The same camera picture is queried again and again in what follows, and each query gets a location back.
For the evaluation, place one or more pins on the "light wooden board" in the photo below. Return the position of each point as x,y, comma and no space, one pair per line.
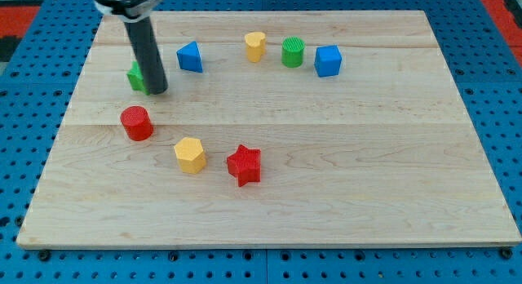
382,155

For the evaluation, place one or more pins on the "yellow hexagon block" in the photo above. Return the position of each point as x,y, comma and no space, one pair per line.
190,155

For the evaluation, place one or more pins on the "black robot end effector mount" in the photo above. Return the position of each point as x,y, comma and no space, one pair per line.
128,11

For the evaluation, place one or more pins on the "green cylinder block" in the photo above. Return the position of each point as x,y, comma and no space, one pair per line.
292,49

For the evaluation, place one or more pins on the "blue triangle block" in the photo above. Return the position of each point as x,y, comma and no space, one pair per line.
189,58

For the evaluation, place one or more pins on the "red cylinder block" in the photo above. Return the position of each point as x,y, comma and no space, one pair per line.
136,122

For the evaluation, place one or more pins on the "green star block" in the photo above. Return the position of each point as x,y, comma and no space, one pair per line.
136,79

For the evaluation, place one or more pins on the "blue cube block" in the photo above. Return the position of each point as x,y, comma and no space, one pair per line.
327,61

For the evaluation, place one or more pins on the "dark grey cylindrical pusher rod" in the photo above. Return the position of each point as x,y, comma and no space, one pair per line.
144,45

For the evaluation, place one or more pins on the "red star block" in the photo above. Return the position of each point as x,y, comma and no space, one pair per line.
245,165

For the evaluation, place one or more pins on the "yellow heart block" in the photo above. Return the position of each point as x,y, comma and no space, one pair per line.
255,46

